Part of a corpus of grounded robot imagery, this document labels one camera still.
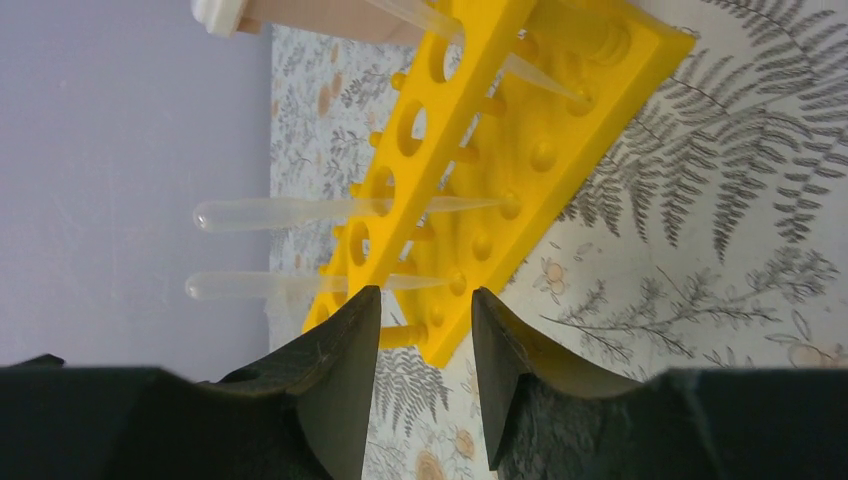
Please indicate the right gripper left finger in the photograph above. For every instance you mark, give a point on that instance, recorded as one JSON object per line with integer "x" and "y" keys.
{"x": 300, "y": 412}

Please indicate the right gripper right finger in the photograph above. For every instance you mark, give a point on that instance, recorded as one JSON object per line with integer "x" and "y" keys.
{"x": 548, "y": 413}

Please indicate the yellow test tube rack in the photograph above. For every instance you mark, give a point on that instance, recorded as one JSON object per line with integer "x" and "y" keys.
{"x": 488, "y": 160}

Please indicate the pink plastic bin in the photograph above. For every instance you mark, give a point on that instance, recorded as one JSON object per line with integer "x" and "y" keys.
{"x": 348, "y": 19}

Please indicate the white plastic bin lid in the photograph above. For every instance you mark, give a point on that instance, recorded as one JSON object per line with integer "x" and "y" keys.
{"x": 219, "y": 17}

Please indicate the floral table mat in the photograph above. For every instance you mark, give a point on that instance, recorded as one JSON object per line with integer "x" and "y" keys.
{"x": 713, "y": 233}

